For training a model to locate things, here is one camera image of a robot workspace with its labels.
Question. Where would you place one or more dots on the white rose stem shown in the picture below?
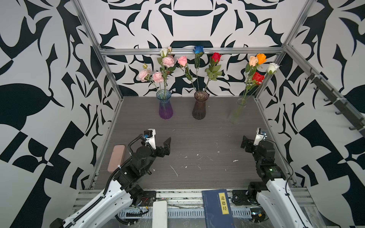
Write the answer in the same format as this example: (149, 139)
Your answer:
(164, 52)
(271, 70)

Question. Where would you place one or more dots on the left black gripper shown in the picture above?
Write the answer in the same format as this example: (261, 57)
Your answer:
(160, 153)

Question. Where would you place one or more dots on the cream rose flower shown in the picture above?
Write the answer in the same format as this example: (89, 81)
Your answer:
(250, 71)

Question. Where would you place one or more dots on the twin pink peony stem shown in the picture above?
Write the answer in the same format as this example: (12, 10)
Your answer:
(146, 75)

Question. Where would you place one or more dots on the dark maroon glass vase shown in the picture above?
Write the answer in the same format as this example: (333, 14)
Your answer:
(199, 110)

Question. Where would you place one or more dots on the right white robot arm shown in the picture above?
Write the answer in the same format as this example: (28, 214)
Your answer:
(272, 193)

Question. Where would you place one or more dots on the red rose stem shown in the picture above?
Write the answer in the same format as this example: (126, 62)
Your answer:
(214, 69)

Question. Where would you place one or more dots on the white power adapter box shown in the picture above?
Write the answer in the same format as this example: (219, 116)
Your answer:
(160, 214)

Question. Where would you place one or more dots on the pink rose stem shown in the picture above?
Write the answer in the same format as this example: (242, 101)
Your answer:
(182, 63)

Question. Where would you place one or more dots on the clear glass vase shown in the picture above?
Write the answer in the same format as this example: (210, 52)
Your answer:
(237, 111)

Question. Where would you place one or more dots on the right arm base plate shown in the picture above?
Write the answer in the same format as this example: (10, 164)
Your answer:
(242, 197)

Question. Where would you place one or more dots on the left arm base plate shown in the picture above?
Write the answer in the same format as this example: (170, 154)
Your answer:
(148, 198)

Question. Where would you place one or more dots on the black wall hook rail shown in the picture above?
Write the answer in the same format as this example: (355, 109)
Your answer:
(334, 97)

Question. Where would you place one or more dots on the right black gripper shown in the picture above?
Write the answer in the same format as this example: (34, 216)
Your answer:
(250, 144)

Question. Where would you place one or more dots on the pink object at table edge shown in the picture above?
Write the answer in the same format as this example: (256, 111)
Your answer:
(117, 158)

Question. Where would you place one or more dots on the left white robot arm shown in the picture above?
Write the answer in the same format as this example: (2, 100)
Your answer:
(122, 189)

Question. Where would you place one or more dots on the blue book yellow label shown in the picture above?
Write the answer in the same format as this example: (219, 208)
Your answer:
(217, 210)

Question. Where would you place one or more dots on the red rose flower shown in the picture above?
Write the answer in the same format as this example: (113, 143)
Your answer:
(258, 78)

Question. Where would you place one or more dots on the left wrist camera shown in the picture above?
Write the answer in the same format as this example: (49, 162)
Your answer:
(149, 136)

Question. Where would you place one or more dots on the purple blue glass vase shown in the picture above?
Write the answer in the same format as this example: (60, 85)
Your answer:
(165, 107)

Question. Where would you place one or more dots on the blue rose stem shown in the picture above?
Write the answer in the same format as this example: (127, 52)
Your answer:
(198, 52)

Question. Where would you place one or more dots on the orange rose stem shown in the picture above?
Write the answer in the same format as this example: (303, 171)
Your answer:
(261, 59)

